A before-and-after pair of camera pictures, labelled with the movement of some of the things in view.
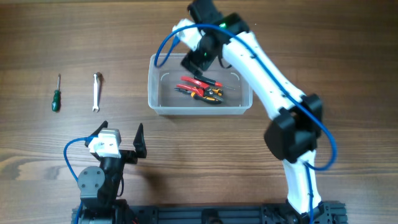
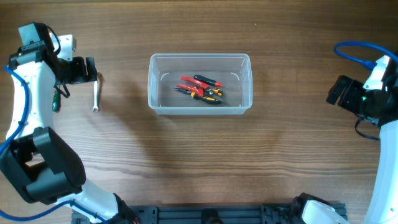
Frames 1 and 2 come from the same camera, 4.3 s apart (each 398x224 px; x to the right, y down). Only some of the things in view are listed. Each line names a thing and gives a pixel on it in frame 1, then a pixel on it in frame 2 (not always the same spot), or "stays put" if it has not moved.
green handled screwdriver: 56,104 stays put
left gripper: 131,156 -> 81,75
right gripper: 204,62 -> 347,101
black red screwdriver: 211,81 stays put
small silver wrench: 96,94 stays put
